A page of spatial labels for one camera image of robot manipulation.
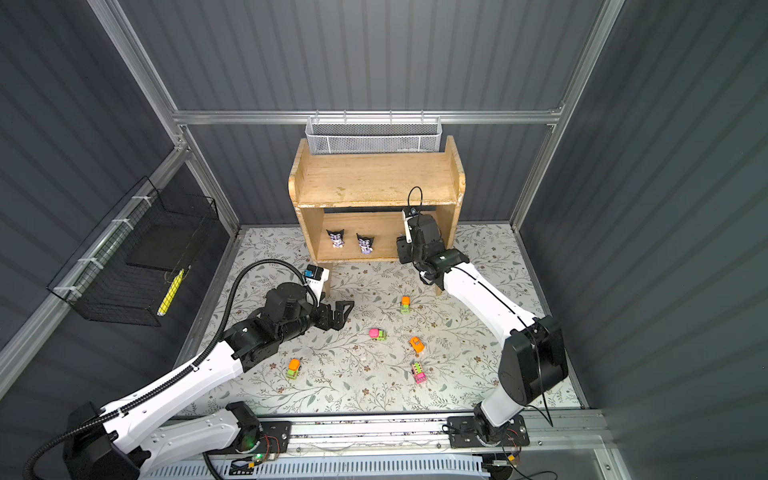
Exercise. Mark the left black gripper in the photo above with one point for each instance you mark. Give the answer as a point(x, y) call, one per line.
point(326, 321)

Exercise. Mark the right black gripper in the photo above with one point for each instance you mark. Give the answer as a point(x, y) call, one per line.
point(403, 250)

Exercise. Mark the black purple toy figure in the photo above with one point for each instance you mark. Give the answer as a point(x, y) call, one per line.
point(365, 244)
point(337, 238)

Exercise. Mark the pink green toy bus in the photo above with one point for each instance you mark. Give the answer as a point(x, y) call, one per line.
point(418, 372)

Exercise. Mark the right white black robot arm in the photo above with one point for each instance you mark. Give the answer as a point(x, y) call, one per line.
point(533, 357)

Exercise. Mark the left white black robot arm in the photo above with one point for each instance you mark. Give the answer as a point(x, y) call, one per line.
point(133, 439)

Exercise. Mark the wooden two-tier shelf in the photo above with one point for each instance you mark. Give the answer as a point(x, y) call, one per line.
point(365, 193)

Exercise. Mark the pink green toy car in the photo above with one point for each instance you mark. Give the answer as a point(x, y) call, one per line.
point(377, 334)

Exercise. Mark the orange green toy car near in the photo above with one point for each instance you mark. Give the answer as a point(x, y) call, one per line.
point(293, 369)

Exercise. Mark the orange green toy truck far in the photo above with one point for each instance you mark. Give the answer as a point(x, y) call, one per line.
point(405, 306)

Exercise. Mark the floral patterned table mat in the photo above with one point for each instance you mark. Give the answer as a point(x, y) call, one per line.
point(346, 371)

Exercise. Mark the yellow green marker strip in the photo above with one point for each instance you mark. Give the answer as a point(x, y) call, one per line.
point(171, 293)

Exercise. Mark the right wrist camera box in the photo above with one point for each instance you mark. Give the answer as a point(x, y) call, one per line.
point(410, 216)

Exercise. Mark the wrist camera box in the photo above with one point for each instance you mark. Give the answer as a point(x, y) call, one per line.
point(410, 216)
point(318, 279)

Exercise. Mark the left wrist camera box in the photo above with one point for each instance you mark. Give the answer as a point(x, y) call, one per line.
point(318, 279)

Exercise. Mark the white wire mesh basket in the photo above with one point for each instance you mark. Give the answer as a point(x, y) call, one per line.
point(373, 138)

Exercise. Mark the white ventilated cable duct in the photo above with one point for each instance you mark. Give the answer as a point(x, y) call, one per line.
point(432, 466)

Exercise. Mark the black wire wall basket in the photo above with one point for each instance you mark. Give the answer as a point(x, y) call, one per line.
point(125, 273)

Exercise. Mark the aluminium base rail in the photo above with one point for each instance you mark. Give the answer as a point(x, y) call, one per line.
point(369, 434)

